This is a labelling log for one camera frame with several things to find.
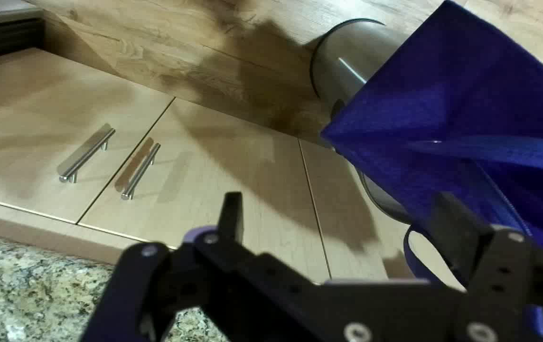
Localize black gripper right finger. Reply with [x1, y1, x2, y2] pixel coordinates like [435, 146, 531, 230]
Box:
[429, 192, 543, 342]

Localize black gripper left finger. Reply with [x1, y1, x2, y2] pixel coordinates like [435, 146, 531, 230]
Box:
[80, 190, 324, 342]

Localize blue fabric bag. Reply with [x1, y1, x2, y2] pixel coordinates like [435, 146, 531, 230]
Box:
[319, 0, 543, 342]

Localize light wood base cabinet door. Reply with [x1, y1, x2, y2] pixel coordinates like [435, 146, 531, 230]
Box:
[78, 97, 332, 285]
[0, 45, 176, 226]

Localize light wood base cabinet panel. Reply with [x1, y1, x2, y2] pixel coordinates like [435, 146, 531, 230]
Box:
[298, 138, 414, 281]

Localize stainless steel trash can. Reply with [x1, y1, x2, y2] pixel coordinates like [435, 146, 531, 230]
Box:
[307, 17, 412, 224]

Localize metal bar cabinet handle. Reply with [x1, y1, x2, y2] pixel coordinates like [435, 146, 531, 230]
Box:
[55, 121, 118, 186]
[119, 138, 163, 201]

